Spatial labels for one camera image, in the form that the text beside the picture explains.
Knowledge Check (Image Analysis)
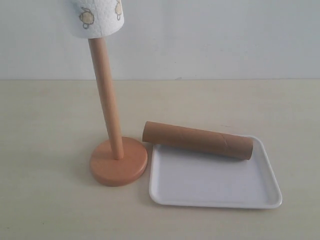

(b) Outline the printed white paper towel roll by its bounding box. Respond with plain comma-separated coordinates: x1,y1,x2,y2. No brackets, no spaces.
64,0,125,39

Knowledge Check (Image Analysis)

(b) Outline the white rectangular plastic tray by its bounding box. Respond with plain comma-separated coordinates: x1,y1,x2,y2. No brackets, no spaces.
149,136,283,209

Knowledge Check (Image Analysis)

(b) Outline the wooden paper towel holder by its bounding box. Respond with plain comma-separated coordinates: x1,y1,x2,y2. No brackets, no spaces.
88,37,148,187

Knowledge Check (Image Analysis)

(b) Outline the brown cardboard tube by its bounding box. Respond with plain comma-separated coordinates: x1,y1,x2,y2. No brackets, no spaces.
142,121,254,160

